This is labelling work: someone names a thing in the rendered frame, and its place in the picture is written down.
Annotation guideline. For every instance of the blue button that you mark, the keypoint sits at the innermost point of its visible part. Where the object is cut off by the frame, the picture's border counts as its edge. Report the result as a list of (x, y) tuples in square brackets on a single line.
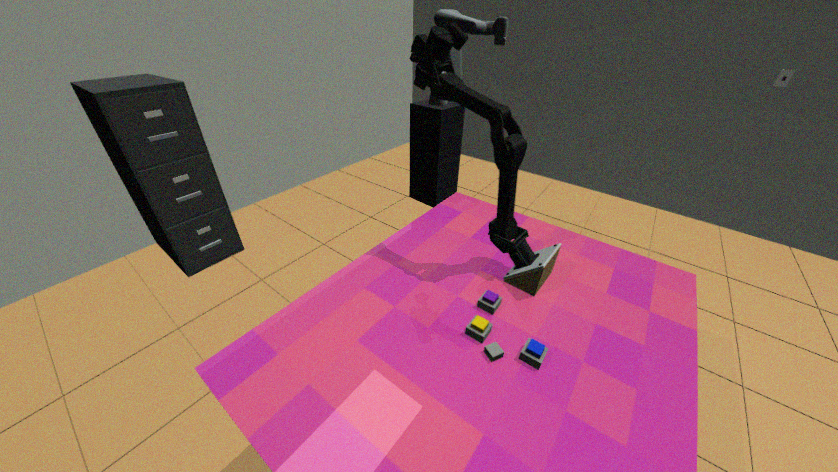
[(533, 353)]

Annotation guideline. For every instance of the yellow button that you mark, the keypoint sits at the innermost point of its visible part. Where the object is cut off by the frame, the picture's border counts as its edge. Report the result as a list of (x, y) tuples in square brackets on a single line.
[(478, 328)]

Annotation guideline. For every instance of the purple button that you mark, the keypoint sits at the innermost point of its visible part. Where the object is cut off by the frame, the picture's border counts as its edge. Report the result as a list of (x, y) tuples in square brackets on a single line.
[(489, 302)]

